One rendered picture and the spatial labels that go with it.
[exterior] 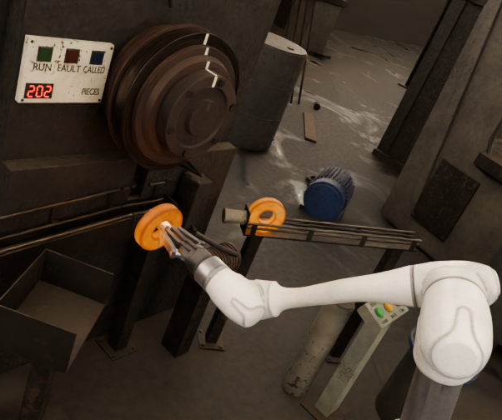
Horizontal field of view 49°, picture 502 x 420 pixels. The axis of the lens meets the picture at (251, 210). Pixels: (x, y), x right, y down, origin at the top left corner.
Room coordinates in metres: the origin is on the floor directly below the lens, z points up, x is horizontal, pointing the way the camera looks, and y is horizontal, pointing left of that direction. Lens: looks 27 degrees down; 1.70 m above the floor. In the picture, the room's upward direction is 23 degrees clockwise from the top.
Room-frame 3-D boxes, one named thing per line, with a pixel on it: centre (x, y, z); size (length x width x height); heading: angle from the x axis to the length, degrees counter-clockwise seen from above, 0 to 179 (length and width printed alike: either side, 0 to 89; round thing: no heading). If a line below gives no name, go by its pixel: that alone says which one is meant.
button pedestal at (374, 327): (1.84, -0.64, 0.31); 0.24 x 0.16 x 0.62; 148
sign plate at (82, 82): (1.42, 0.62, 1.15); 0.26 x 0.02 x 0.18; 148
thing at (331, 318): (1.89, -0.48, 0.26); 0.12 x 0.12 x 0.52
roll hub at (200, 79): (1.60, 0.26, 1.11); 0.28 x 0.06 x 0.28; 148
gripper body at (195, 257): (1.29, 0.10, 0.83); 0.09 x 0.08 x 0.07; 58
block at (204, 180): (1.86, 0.23, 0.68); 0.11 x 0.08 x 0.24; 58
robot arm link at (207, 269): (1.26, 0.03, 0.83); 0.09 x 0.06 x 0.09; 148
